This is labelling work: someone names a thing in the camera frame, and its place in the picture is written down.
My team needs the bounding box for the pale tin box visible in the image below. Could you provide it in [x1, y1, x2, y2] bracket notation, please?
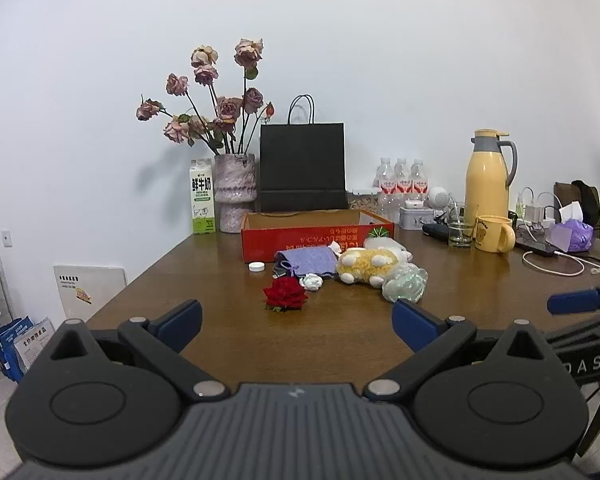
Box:
[399, 206, 435, 231]

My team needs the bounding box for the dark bag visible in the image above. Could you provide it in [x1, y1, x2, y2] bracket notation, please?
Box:
[571, 180, 600, 239]

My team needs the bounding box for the clear water bottle red label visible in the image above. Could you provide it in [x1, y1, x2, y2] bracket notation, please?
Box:
[373, 157, 397, 211]
[393, 157, 412, 208]
[409, 158, 428, 206]

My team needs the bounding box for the white plastic packet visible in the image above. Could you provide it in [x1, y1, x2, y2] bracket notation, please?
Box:
[364, 237, 411, 254]

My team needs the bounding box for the white green milk carton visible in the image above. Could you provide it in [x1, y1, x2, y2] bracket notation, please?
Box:
[189, 156, 217, 235]

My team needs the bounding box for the red cardboard box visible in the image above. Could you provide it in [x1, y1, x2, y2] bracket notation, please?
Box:
[240, 209, 396, 263]

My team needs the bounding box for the dried pink rose bouquet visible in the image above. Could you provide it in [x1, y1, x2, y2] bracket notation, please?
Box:
[136, 37, 276, 157]

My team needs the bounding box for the purple marbled vase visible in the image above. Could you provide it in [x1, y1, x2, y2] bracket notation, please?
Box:
[214, 153, 257, 234]

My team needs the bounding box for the yellow white plush toy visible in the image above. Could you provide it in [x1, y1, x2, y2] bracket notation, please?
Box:
[336, 247, 414, 288]

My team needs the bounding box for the brown chair back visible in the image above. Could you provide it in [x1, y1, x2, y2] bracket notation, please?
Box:
[554, 182, 579, 209]

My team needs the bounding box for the purple tissue pack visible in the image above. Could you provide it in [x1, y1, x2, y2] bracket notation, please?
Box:
[550, 202, 595, 253]

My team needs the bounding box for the black paper bag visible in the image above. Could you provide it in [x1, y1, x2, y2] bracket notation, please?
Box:
[259, 95, 348, 213]

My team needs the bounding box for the clear jar of grains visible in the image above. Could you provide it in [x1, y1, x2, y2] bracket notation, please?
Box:
[348, 188, 381, 212]

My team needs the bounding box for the red rose flower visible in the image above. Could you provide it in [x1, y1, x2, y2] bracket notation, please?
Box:
[262, 276, 309, 313]

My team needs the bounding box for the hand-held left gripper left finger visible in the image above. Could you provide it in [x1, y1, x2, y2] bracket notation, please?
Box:
[47, 299, 231, 402]

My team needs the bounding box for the white round gadget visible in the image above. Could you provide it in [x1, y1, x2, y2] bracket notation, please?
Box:
[426, 186, 456, 211]

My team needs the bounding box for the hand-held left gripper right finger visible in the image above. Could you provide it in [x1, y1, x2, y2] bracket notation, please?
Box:
[364, 298, 557, 403]

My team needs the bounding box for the white charging cable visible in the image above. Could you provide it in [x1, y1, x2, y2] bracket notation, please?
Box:
[522, 250, 586, 277]

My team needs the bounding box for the yellow mug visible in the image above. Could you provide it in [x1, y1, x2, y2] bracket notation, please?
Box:
[475, 215, 517, 253]

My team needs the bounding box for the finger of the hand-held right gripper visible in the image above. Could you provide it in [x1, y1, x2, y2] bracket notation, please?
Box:
[547, 284, 600, 317]

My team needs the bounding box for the short clear glass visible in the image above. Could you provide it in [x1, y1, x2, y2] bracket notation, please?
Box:
[448, 221, 476, 248]

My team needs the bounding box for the pale green plastic bag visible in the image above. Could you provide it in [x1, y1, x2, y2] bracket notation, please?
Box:
[381, 265, 429, 304]

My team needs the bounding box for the purple cloth pouch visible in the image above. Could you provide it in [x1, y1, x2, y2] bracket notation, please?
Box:
[273, 246, 340, 279]

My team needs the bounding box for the yellow thermos jug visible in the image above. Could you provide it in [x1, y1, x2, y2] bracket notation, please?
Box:
[465, 129, 519, 224]

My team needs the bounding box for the black power strip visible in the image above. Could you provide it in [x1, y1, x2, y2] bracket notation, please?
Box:
[515, 237, 557, 257]

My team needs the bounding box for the blue printed packet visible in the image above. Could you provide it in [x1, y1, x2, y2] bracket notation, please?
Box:
[14, 317, 56, 384]
[0, 316, 33, 372]

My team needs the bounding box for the white panel board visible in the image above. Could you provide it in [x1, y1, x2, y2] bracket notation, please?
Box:
[53, 265, 127, 322]

